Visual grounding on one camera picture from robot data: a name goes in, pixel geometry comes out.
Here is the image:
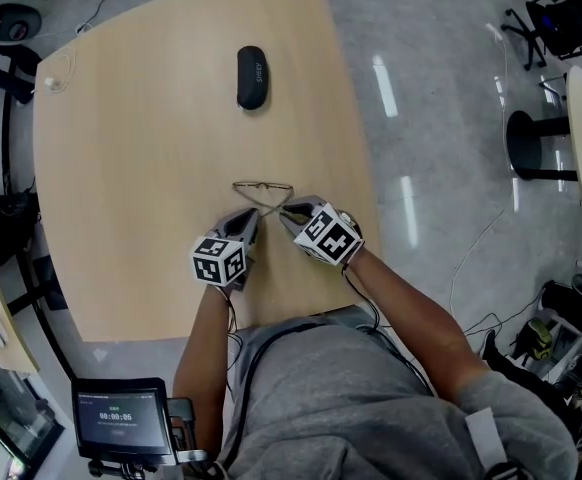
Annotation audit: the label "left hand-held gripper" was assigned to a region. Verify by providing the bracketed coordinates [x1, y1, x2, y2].
[190, 207, 263, 293]

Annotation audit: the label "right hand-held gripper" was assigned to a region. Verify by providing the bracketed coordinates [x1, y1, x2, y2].
[278, 194, 365, 269]

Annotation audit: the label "thin-framed eyeglasses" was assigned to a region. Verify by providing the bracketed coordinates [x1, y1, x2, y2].
[231, 179, 295, 220]

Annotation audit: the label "person's right forearm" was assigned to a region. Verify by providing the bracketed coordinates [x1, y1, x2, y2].
[342, 247, 493, 410]

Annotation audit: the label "person's left forearm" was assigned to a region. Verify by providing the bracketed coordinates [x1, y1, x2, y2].
[171, 282, 235, 470]

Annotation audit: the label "black glasses case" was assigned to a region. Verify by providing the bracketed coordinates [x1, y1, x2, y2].
[235, 44, 271, 111]

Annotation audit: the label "person's gray shirt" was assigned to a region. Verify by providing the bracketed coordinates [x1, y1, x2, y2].
[214, 307, 581, 480]

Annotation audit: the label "black display screen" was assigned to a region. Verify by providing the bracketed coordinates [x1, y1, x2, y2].
[71, 377, 170, 467]

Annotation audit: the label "small wooden side desk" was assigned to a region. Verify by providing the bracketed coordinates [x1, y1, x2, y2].
[0, 259, 41, 375]

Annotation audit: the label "black office chair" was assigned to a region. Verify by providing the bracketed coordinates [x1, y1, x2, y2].
[500, 0, 582, 72]

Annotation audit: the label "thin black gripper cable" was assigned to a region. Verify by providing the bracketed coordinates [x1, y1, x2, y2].
[224, 287, 245, 364]
[340, 262, 397, 337]

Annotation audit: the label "thick black body cable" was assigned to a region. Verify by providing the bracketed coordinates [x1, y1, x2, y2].
[224, 312, 438, 470]

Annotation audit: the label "black desk base plate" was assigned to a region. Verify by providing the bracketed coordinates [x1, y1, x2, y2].
[30, 254, 68, 313]

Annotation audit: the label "black screen mount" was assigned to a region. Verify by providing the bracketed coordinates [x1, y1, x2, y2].
[167, 397, 211, 470]

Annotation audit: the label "white charger with cable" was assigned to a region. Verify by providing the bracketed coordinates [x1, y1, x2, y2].
[32, 49, 79, 95]

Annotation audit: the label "white fabric strap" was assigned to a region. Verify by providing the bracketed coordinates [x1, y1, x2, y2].
[464, 407, 511, 475]

